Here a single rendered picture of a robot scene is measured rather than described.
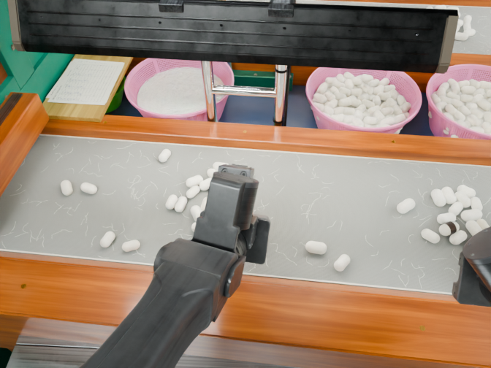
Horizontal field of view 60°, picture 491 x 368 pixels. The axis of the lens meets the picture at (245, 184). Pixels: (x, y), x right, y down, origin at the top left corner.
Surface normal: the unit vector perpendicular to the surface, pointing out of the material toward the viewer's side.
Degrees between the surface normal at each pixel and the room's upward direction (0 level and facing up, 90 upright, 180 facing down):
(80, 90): 0
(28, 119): 90
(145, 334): 27
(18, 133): 90
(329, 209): 0
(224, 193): 47
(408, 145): 0
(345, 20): 58
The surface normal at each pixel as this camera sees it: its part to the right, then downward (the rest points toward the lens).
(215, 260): 0.13, -0.91
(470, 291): -0.09, 0.16
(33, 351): -0.02, -0.65
